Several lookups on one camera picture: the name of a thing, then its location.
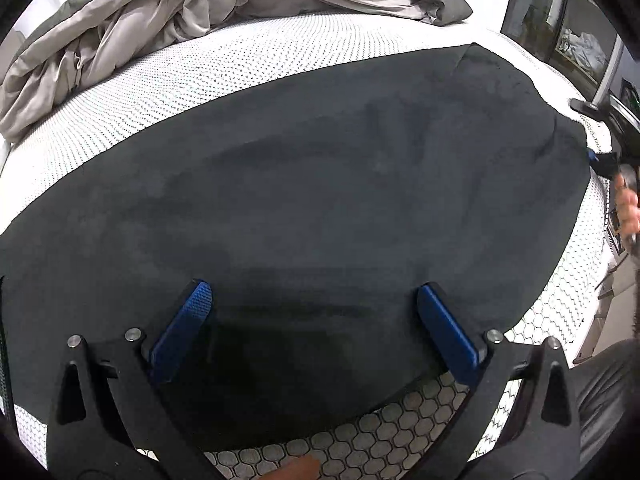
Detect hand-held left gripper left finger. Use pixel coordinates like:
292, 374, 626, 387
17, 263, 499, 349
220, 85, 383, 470
46, 279, 223, 480

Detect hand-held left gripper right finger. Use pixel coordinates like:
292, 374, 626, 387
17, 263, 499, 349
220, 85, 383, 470
410, 282, 583, 480

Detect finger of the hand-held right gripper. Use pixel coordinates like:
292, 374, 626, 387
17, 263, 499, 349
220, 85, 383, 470
586, 149, 622, 179
570, 92, 640, 133

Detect black pants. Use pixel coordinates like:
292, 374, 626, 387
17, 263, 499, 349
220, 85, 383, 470
0, 42, 594, 461

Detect person's right hand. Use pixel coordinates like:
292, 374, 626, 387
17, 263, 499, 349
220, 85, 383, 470
614, 170, 640, 249

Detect person's left hand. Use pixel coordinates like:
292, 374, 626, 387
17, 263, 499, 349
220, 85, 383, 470
269, 455, 322, 480

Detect glass door wardrobe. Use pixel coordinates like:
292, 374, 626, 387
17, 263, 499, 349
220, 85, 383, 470
500, 0, 640, 107

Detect white patterned mattress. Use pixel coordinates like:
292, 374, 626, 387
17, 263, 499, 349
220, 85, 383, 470
0, 10, 632, 480

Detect grey duvet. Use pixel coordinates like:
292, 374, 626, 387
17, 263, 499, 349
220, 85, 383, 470
0, 0, 474, 144

